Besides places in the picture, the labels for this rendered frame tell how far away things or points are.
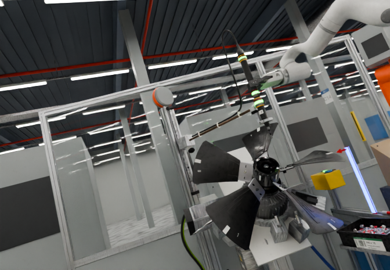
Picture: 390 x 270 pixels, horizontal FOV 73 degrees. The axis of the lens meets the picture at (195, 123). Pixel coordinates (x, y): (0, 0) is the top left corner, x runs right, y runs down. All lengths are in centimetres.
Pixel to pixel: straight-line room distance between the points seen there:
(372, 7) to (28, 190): 294
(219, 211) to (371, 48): 446
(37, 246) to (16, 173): 72
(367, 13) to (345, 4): 10
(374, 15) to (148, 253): 178
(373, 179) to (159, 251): 168
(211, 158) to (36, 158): 212
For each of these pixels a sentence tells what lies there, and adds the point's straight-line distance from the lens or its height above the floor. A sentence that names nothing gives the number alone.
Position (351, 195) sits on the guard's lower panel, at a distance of 235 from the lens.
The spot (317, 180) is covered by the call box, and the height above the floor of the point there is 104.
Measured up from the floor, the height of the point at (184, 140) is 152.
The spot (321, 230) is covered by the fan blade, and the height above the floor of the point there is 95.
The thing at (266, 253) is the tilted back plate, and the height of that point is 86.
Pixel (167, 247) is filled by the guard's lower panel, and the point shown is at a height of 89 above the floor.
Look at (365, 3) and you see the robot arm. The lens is 133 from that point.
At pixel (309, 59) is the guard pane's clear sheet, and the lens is 249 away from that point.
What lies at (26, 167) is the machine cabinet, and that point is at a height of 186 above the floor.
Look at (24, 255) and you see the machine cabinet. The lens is 308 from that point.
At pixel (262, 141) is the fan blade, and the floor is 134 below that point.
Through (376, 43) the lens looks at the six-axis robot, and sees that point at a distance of 522.
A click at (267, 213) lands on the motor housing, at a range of 136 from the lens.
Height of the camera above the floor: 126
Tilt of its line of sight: 12 degrees up
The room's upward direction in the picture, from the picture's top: 18 degrees counter-clockwise
